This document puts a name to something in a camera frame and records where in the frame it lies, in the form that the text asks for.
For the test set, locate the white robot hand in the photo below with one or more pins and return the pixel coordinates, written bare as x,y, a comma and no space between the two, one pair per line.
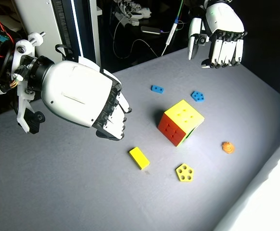
224,19
77,91

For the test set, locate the Rubik's cube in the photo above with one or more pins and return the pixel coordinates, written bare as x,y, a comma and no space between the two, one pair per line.
183,113

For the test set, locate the spare white robot hand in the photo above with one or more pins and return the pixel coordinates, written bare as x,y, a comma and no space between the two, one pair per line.
135,13

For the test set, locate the flat grey device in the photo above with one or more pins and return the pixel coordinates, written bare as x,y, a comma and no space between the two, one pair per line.
150,30

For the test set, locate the blue rectangular two-hole block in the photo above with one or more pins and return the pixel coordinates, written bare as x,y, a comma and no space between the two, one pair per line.
157,89

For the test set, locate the blue pentagon block with holes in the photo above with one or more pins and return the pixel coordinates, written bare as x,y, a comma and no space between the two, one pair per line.
198,96

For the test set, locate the white column with black strip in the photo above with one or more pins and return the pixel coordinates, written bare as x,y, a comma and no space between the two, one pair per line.
38,19

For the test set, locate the yellow rectangular block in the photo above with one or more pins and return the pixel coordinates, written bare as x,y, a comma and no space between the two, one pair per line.
139,157

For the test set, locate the grey table cloth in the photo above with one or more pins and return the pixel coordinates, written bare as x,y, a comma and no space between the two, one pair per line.
57,180

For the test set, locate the orange swirl toy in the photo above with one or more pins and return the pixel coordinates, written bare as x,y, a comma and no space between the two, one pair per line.
228,148

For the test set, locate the yellow pentagon block with holes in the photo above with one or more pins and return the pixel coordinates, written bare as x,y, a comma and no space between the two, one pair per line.
181,171

